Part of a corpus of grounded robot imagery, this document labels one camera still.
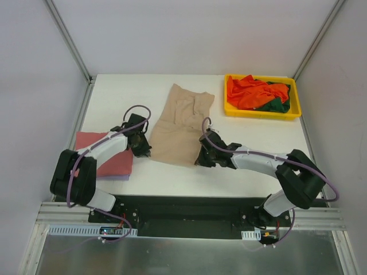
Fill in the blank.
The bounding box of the beige t shirt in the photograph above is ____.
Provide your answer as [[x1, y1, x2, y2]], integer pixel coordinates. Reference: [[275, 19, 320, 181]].
[[149, 84, 214, 167]]

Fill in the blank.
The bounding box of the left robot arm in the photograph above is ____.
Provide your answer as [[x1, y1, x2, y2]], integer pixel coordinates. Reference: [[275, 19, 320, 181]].
[[50, 113, 151, 223]]

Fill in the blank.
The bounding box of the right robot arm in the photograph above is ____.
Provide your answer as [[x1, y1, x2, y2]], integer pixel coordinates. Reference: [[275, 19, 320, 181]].
[[196, 129, 326, 226]]

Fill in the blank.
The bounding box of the folded red t shirt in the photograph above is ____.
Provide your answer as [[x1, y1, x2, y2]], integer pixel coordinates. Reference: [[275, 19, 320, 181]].
[[75, 132, 134, 180]]

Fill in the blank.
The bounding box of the folded purple t shirt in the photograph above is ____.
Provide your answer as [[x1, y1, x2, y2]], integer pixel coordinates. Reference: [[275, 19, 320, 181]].
[[96, 175, 130, 181]]

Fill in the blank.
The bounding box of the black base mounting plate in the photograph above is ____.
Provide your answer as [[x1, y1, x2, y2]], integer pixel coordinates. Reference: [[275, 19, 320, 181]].
[[88, 195, 295, 243]]

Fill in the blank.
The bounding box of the orange t shirt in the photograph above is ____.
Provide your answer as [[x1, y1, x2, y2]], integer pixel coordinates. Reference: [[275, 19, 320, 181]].
[[227, 75, 288, 111]]

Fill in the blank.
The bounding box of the green t shirt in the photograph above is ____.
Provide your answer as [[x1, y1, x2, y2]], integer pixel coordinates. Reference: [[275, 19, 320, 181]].
[[255, 84, 291, 113]]

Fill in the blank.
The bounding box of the yellow plastic bin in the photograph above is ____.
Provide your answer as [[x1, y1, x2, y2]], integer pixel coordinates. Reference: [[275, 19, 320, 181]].
[[224, 74, 302, 120]]

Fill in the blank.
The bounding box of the aluminium frame rail left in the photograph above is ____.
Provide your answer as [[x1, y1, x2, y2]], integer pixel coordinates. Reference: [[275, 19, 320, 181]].
[[37, 80, 94, 207]]

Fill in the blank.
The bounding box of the aluminium frame rail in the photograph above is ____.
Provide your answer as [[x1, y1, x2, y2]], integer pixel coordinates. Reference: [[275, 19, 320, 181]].
[[36, 202, 347, 231], [37, 80, 94, 207]]

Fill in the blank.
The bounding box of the right perforated cable tray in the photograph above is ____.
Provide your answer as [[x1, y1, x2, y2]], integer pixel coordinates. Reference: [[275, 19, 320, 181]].
[[241, 230, 261, 241]]

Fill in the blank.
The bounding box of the perforated cable tray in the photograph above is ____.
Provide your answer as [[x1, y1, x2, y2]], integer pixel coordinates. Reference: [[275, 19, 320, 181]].
[[48, 225, 138, 238], [241, 230, 261, 241]]

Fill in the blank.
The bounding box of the aluminium front frame rail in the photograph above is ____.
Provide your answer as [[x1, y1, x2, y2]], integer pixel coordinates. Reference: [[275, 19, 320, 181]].
[[36, 202, 347, 231]]

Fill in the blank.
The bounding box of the left perforated cable tray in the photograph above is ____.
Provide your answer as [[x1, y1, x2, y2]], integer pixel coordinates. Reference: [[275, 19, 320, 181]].
[[48, 225, 138, 238]]

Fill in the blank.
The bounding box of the aluminium frame post left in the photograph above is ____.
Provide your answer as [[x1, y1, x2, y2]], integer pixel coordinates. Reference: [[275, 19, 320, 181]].
[[43, 0, 93, 84]]

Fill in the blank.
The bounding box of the aluminium frame post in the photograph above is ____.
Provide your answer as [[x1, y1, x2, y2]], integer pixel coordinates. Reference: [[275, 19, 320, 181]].
[[43, 0, 93, 84], [292, 0, 348, 81]]

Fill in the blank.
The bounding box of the aluminium frame post right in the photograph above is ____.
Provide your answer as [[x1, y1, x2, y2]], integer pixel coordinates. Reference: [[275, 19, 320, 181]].
[[292, 0, 348, 81]]

